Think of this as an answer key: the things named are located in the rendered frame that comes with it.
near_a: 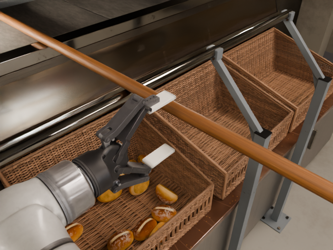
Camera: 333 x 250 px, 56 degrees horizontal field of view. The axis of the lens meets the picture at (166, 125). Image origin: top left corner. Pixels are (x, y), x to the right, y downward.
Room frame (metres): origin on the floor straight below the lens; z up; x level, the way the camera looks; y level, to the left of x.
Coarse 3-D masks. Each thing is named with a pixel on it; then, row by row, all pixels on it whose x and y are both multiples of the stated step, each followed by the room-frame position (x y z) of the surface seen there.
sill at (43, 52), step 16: (176, 0) 1.37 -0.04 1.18; (192, 0) 1.39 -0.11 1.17; (208, 0) 1.47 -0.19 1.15; (128, 16) 1.18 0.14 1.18; (144, 16) 1.19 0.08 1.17; (160, 16) 1.25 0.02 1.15; (80, 32) 1.02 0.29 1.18; (96, 32) 1.03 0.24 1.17; (112, 32) 1.08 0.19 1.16; (32, 48) 0.89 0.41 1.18; (48, 48) 0.90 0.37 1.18; (0, 64) 0.80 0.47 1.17; (16, 64) 0.83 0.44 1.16; (32, 64) 0.86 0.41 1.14
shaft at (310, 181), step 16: (0, 16) 1.10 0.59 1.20; (32, 32) 0.96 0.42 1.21; (64, 48) 0.84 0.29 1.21; (96, 64) 0.74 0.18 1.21; (112, 80) 0.68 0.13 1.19; (128, 80) 0.65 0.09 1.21; (144, 96) 0.60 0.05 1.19; (176, 112) 0.54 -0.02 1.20; (192, 112) 0.53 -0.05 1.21; (208, 128) 0.48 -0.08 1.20; (224, 128) 0.47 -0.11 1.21; (240, 144) 0.43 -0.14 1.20; (256, 144) 0.43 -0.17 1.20; (256, 160) 0.40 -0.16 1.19; (272, 160) 0.39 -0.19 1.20; (288, 160) 0.39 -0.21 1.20; (288, 176) 0.36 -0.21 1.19; (304, 176) 0.35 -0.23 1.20; (320, 176) 0.35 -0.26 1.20; (320, 192) 0.33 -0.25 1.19
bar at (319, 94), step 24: (264, 24) 1.11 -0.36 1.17; (288, 24) 1.24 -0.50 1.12; (216, 48) 0.91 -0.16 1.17; (168, 72) 0.76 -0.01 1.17; (312, 72) 1.15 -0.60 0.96; (120, 96) 0.64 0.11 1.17; (240, 96) 0.84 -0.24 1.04; (72, 120) 0.54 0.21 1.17; (312, 120) 1.09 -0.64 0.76; (24, 144) 0.46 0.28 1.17; (264, 144) 0.74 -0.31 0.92; (288, 192) 1.10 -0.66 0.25; (240, 216) 0.75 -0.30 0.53; (264, 216) 1.12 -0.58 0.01; (288, 216) 1.12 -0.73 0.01; (240, 240) 0.75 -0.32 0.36
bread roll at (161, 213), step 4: (156, 208) 0.71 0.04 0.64; (160, 208) 0.70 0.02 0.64; (164, 208) 0.70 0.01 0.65; (168, 208) 0.70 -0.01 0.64; (172, 208) 0.71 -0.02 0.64; (152, 212) 0.70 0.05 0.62; (156, 212) 0.69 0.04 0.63; (160, 212) 0.69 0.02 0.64; (164, 212) 0.69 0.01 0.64; (168, 212) 0.69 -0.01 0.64; (172, 212) 0.69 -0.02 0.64; (152, 216) 0.70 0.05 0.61; (156, 216) 0.68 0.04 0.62; (160, 216) 0.68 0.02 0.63; (164, 216) 0.68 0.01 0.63; (168, 216) 0.68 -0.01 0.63; (172, 216) 0.68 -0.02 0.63; (160, 220) 0.67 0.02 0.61; (164, 220) 0.67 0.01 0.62
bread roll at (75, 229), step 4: (68, 224) 0.64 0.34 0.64; (72, 224) 0.64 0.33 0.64; (76, 224) 0.64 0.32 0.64; (80, 224) 0.65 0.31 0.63; (68, 228) 0.62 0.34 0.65; (72, 228) 0.62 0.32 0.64; (76, 228) 0.63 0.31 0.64; (80, 228) 0.63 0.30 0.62; (68, 232) 0.61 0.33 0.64; (72, 232) 0.61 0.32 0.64; (76, 232) 0.61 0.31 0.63; (80, 232) 0.62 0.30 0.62; (72, 236) 0.60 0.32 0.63; (76, 236) 0.61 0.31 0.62
